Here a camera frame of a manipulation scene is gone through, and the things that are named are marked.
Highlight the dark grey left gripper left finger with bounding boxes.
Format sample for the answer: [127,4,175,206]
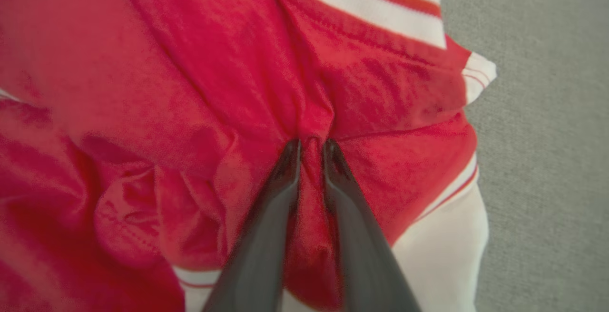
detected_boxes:
[202,140,301,312]

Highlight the red shorts with white stripes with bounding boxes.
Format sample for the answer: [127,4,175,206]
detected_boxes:
[0,0,498,312]

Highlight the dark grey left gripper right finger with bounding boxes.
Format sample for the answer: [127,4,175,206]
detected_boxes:
[323,140,422,312]

